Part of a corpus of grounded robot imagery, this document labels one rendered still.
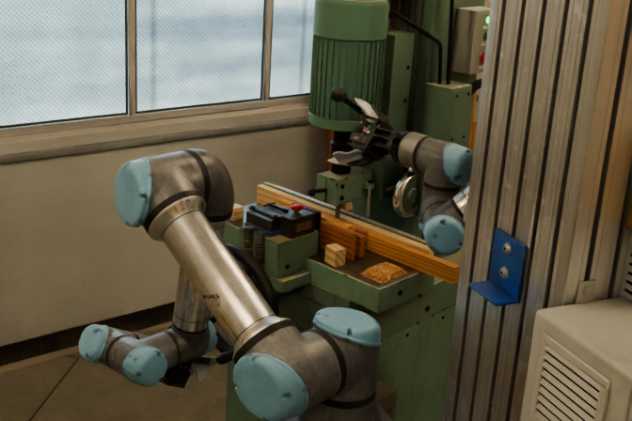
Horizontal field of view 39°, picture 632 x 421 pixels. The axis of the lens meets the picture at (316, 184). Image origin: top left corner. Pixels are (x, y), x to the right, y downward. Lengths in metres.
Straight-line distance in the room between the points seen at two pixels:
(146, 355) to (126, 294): 1.83
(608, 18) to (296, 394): 0.72
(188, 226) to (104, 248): 1.97
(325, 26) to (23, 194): 1.56
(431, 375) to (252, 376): 1.08
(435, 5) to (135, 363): 1.10
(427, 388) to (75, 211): 1.55
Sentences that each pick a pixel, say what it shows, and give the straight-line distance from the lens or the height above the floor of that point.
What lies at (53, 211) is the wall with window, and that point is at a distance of 3.34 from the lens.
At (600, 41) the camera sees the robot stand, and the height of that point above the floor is 1.58.
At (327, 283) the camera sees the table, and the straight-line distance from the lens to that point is 2.09.
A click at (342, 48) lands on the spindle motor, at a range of 2.06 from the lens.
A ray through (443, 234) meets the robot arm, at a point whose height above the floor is 1.14.
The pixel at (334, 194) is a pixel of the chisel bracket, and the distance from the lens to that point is 2.17.
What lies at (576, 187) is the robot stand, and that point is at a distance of 1.17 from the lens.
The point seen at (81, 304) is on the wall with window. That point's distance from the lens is 3.53.
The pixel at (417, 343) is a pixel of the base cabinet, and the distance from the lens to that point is 2.32.
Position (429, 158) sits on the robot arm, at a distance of 1.77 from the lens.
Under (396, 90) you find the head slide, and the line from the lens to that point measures 2.20.
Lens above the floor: 1.72
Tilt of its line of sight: 18 degrees down
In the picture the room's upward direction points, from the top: 3 degrees clockwise
